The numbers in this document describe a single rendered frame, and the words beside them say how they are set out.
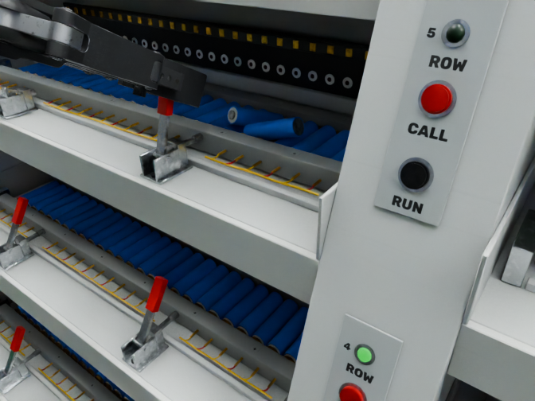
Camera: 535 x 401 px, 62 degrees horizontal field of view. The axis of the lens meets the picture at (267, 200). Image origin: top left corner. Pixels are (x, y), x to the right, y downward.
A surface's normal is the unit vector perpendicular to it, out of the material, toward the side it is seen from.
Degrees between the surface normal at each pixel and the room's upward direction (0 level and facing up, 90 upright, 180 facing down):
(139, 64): 91
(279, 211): 19
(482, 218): 90
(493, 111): 90
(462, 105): 90
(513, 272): 109
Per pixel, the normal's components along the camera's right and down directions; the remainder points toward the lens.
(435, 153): -0.57, 0.14
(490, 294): -0.02, -0.84
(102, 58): 0.88, 0.30
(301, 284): -0.59, 0.44
